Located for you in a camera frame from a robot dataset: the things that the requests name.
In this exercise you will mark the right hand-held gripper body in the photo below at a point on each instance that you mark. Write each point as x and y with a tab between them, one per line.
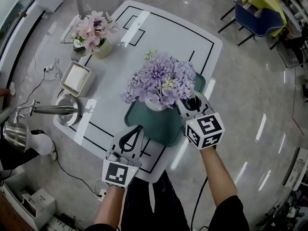
204	131

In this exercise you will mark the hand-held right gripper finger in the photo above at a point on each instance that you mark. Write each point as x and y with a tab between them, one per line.
204	103
184	109

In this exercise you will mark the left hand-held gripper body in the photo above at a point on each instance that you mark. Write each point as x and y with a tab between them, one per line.
118	173

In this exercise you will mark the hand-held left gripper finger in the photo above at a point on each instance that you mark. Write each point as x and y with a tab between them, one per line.
140	145
116	143

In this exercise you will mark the person's right forearm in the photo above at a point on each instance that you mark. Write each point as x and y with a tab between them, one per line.
219	177

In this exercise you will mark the person's left forearm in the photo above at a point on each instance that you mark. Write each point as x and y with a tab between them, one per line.
108	206

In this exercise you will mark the white ceramic flower pot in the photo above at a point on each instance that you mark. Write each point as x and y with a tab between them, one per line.
104	49

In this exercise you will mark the dark green tray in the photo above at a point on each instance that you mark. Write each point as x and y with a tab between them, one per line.
156	129

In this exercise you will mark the white power strip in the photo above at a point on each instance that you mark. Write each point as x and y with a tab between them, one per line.
102	194
48	68

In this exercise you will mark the purple artificial flower bouquet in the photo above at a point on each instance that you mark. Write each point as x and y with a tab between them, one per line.
156	76

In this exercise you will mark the person's black clothing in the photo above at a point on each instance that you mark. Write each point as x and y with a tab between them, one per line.
149	213

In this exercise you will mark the silver desk lamp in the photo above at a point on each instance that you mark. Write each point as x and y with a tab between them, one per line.
66	109

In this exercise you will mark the white tissue box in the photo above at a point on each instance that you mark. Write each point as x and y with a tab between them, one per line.
75	78

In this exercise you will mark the white cardboard box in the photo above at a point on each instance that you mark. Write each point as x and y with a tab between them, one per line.
41	201

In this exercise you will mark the dark blue chair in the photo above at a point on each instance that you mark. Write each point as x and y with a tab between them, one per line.
257	20

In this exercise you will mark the pink artificial flower bunch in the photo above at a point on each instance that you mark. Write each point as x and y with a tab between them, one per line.
92	30

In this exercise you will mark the white window ledge cabinet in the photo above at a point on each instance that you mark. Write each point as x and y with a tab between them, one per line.
16	32

